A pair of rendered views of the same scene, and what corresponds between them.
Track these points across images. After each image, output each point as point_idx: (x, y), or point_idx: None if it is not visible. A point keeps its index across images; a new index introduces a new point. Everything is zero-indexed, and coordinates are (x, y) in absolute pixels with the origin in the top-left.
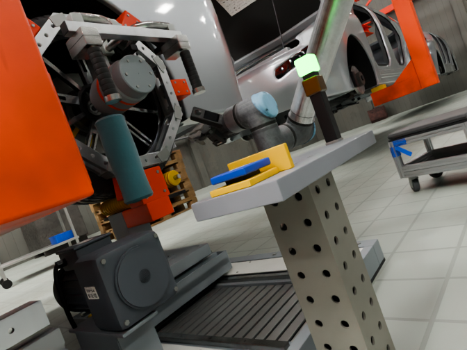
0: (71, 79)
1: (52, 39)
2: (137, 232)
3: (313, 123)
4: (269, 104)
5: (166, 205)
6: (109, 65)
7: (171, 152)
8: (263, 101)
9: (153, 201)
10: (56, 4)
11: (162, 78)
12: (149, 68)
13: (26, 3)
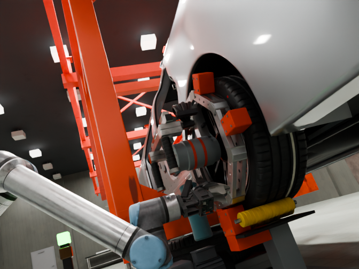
0: (211, 135)
1: (184, 129)
2: (267, 246)
3: (130, 256)
4: (130, 221)
5: (234, 243)
6: (198, 131)
7: (259, 184)
8: (129, 217)
9: (228, 236)
10: (218, 58)
11: (216, 123)
12: (174, 151)
13: (215, 69)
